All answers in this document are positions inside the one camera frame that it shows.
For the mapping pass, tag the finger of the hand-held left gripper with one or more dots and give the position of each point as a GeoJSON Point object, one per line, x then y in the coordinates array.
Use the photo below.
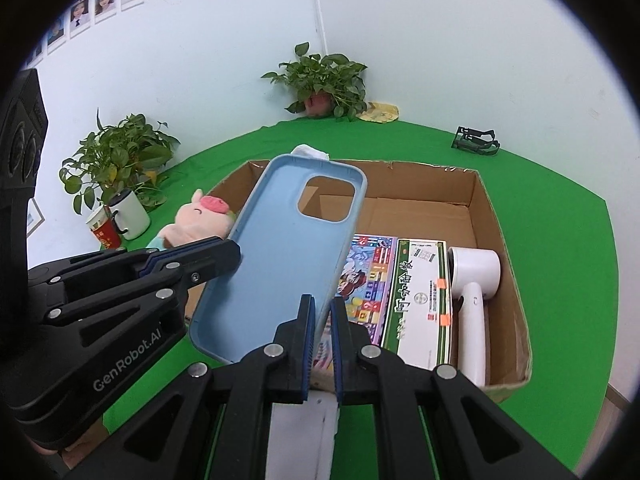
{"type": "Point", "coordinates": [200, 270]}
{"type": "Point", "coordinates": [125, 259]}

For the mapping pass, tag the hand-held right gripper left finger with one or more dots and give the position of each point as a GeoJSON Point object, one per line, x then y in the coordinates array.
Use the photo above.
{"type": "Point", "coordinates": [310, 340]}

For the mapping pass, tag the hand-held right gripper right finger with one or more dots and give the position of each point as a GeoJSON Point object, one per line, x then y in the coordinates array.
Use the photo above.
{"type": "Point", "coordinates": [336, 345]}

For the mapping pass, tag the colourful board game box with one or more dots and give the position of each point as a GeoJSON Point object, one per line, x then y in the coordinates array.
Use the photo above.
{"type": "Point", "coordinates": [367, 280]}

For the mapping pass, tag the light blue phone case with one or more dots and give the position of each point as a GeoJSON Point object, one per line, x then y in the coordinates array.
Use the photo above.
{"type": "Point", "coordinates": [280, 260]}

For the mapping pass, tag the white packet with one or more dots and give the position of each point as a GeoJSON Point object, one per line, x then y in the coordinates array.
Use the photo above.
{"type": "Point", "coordinates": [300, 435]}

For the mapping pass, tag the brown cardboard box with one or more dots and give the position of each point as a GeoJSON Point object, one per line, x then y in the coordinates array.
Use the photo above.
{"type": "Point", "coordinates": [500, 240]}

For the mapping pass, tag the red paper cup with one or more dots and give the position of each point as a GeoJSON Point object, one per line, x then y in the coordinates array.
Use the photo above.
{"type": "Point", "coordinates": [105, 235]}

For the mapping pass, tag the pink and blue plush toy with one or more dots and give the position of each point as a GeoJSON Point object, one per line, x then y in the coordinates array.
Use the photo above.
{"type": "Point", "coordinates": [200, 220]}

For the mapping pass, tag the green and white box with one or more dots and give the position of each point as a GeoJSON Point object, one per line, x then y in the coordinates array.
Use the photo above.
{"type": "Point", "coordinates": [420, 310]}

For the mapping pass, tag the leafy green potted plant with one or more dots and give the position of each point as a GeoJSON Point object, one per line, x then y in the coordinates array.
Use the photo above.
{"type": "Point", "coordinates": [120, 155]}

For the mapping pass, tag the white hair dryer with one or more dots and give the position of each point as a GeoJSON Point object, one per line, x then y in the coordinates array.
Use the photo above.
{"type": "Point", "coordinates": [472, 320]}

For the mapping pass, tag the white tissue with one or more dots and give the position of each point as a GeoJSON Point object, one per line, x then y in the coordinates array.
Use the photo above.
{"type": "Point", "coordinates": [310, 152]}

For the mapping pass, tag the potted plant in pink pot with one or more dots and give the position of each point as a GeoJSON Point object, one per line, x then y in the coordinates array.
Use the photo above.
{"type": "Point", "coordinates": [325, 75]}

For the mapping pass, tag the black clip tool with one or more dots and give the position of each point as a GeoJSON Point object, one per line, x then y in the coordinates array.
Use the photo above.
{"type": "Point", "coordinates": [475, 140]}

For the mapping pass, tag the green tablecloth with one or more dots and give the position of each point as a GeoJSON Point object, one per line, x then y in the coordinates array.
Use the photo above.
{"type": "Point", "coordinates": [550, 200]}

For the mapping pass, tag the small wall frame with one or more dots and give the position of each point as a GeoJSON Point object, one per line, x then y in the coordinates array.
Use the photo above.
{"type": "Point", "coordinates": [34, 217]}

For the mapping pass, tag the white wall conduit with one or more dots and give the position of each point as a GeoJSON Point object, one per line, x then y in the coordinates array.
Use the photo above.
{"type": "Point", "coordinates": [316, 5]}

